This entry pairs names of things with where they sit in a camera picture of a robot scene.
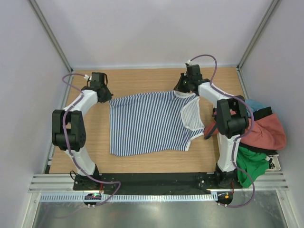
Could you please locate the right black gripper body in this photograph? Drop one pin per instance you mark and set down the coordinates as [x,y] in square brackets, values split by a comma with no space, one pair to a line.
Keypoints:
[183,85]

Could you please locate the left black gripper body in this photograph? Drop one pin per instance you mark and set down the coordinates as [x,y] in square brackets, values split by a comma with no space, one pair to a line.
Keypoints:
[107,95]

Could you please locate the blue white striped tank top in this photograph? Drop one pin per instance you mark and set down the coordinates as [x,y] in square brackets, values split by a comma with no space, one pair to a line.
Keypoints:
[154,122]

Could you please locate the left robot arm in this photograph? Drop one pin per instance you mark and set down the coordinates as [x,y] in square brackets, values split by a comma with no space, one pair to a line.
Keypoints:
[68,128]

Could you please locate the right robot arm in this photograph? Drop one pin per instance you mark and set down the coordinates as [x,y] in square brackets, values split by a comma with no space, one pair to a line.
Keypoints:
[231,120]

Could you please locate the teal tank top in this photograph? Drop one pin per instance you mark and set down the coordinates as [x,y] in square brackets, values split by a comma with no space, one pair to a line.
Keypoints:
[254,105]

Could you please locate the black tank top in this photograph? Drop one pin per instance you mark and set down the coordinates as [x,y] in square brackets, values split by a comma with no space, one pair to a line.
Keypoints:
[262,113]

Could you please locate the red tank top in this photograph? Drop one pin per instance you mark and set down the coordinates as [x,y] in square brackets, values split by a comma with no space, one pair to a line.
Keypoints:
[267,133]

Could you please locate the green tank top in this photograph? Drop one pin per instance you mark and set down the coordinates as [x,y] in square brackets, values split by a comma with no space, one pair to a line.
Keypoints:
[253,163]

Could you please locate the white plastic tray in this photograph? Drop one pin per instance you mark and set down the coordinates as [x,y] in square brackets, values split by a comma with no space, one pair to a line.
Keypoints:
[273,161]

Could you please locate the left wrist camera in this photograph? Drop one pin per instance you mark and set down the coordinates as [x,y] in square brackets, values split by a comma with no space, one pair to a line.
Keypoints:
[87,77]

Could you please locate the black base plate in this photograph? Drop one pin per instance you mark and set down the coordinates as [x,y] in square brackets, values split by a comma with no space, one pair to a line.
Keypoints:
[188,183]

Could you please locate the slotted cable duct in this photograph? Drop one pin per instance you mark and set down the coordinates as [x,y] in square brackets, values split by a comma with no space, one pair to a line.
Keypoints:
[94,197]

